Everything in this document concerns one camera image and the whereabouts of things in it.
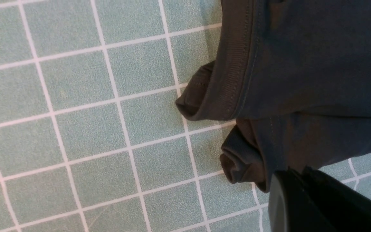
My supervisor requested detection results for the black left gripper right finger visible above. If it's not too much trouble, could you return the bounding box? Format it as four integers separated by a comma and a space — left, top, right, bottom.
301, 168, 371, 232

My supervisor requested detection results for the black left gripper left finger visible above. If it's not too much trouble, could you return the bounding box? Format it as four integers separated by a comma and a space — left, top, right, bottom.
268, 171, 334, 232

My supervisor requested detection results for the dark gray long-sleeve top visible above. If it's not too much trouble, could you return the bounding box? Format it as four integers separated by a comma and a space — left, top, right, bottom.
176, 0, 371, 193

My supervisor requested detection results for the green checkered table mat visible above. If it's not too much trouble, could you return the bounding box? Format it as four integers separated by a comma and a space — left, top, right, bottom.
0, 0, 371, 232

